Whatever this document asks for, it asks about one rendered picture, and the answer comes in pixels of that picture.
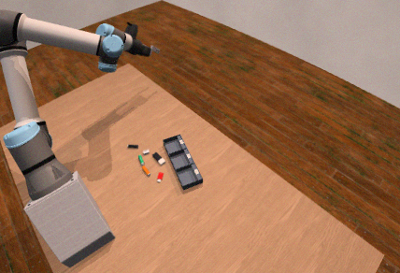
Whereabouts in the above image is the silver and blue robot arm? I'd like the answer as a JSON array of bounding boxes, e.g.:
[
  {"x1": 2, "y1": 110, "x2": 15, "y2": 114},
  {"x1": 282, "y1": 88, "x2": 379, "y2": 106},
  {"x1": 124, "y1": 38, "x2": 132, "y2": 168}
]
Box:
[{"x1": 0, "y1": 9, "x2": 126, "y2": 201}]

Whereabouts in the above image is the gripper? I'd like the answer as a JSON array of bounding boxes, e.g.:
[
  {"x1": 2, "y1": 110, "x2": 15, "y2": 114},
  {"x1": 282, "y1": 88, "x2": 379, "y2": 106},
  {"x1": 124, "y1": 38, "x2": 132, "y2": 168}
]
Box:
[{"x1": 123, "y1": 22, "x2": 160, "y2": 57}]

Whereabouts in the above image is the grey three-compartment bin rack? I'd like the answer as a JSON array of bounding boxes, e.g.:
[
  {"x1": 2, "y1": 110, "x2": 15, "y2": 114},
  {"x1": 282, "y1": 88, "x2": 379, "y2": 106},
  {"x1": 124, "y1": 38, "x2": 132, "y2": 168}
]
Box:
[{"x1": 163, "y1": 135, "x2": 203, "y2": 191}]

